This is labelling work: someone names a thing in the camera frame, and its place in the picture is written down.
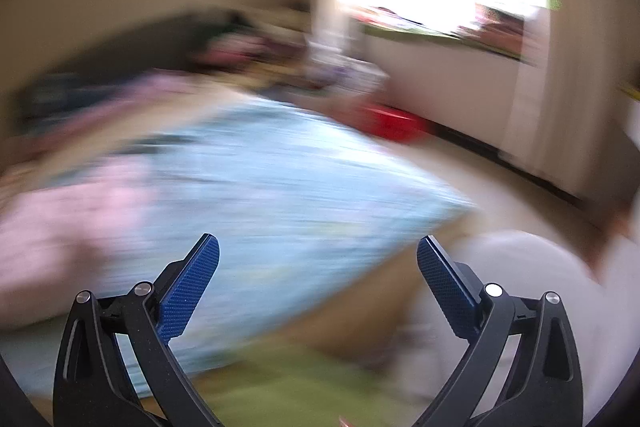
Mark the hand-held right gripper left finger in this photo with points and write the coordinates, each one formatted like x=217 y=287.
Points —
x=192 y=289

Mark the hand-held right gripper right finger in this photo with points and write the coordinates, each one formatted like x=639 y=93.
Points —
x=445 y=289

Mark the pink quilted jacket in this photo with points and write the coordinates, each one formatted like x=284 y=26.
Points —
x=65 y=227

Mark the bag of clothes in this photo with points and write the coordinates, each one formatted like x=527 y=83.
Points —
x=345 y=77

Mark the pile of mixed clothes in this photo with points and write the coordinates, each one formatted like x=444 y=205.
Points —
x=260 y=52

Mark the white rounded object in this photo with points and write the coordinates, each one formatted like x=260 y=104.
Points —
x=520 y=257

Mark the bed with beige sheet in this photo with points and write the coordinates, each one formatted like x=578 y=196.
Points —
x=360 y=307

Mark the light blue cartoon blanket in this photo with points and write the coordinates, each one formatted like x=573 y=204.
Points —
x=300 y=187

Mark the green fleece cloth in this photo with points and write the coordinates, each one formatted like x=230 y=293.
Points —
x=310 y=387

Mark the red box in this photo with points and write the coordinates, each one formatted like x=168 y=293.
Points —
x=395 y=122

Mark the dark floral quilt pink lining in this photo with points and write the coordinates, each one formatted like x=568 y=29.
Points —
x=125 y=102

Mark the green-edged window ledge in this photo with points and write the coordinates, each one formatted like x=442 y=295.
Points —
x=440 y=67

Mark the grey padded headboard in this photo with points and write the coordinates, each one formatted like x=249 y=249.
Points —
x=150 y=37

